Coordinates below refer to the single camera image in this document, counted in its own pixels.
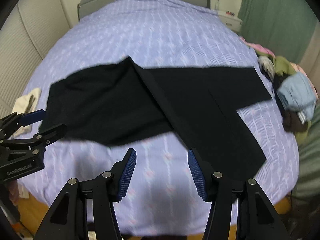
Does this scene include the black pants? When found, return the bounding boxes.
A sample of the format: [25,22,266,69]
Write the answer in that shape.
[39,58,271,180]

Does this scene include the folded cream garment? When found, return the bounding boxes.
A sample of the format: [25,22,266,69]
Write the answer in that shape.
[12,88,41,138]

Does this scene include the purple patterned bed cover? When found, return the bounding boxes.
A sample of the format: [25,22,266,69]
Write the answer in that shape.
[20,0,299,236]

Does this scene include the dark brown garment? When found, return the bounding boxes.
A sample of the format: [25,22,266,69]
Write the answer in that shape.
[283,111,309,133]

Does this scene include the white ribbed wardrobe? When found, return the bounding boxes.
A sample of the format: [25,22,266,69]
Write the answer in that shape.
[1,0,70,116]

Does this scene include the light blue garment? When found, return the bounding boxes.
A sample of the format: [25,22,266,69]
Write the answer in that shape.
[277,72,317,121]

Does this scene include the black white patterned garment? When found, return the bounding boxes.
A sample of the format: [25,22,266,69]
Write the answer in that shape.
[258,56,276,81]

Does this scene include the olive green garment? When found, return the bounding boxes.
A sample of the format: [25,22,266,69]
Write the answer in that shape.
[274,56,296,76]

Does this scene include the pink garment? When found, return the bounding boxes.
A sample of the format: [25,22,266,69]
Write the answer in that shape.
[240,36,276,57]

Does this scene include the white nightstand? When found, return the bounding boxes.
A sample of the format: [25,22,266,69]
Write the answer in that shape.
[217,10,242,33]

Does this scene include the green curtain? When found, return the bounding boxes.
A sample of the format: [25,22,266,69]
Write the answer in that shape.
[238,0,317,63]

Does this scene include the clear plastic bottle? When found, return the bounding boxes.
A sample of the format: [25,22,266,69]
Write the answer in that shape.
[214,0,220,11]

